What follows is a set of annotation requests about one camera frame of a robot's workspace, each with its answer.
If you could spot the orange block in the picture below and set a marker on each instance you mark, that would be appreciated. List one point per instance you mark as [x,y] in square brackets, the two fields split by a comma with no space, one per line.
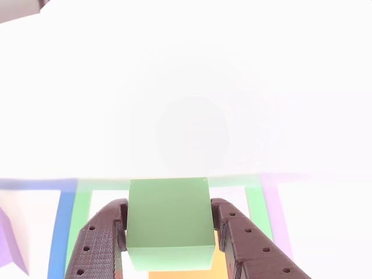
[221,264]

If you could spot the green cube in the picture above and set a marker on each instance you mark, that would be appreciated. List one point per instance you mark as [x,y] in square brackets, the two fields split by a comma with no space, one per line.
[168,215]

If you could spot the purple block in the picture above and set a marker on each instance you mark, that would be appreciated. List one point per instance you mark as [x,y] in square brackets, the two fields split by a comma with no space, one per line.
[8,241]

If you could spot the dark background furniture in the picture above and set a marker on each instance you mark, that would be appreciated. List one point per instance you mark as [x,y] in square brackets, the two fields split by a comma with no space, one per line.
[17,8]

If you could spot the green square frame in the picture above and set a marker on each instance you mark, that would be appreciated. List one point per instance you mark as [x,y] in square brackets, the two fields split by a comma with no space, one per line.
[80,212]

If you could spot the blue square frame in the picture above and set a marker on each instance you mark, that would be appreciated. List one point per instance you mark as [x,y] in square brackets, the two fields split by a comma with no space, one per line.
[61,226]

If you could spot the purple square frame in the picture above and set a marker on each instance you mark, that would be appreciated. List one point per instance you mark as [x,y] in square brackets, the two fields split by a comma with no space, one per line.
[276,215]

